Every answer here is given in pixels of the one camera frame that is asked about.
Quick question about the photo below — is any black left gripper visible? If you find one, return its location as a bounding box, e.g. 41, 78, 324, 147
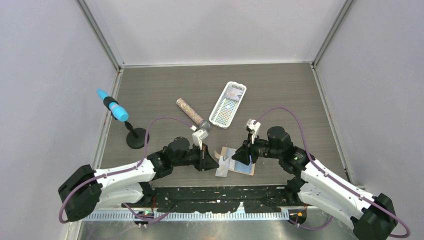
172, 142, 219, 171

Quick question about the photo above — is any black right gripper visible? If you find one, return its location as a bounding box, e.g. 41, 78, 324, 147
231, 132, 282, 166

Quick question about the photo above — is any silver VIP credit card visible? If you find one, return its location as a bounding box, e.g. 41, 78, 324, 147
229, 84, 245, 94

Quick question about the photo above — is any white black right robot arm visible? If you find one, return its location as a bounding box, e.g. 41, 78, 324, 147
232, 126, 398, 240

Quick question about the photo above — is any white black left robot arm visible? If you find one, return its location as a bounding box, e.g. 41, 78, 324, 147
58, 137, 219, 224

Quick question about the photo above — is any card in white basket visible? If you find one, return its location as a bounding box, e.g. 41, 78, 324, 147
225, 92, 242, 102

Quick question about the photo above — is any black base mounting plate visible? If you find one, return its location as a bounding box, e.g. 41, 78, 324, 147
135, 185, 304, 214

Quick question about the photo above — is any white plastic mesh basket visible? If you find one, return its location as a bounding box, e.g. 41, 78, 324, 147
209, 81, 247, 129

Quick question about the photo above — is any black round microphone stand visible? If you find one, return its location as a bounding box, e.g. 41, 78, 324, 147
124, 121, 150, 150

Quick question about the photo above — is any blue microphone on stand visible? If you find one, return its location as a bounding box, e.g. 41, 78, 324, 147
96, 88, 129, 122

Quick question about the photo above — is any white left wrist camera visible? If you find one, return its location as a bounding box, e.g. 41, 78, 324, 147
190, 125, 209, 148

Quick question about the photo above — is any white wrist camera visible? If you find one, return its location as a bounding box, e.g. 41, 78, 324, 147
246, 119, 261, 144
190, 125, 209, 148

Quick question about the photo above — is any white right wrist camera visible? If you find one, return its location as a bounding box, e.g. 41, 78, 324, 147
246, 119, 261, 144

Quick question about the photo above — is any glitter handle microphone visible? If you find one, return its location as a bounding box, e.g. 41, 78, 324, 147
176, 98, 211, 132

